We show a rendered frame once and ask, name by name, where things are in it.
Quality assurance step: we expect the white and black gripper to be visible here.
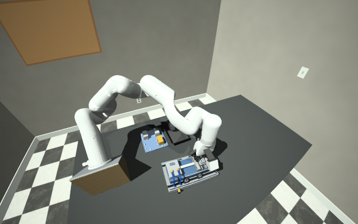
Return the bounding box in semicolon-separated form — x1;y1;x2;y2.
190;138;217;162

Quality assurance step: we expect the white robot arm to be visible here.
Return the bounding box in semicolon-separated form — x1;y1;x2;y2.
75;75;222;170

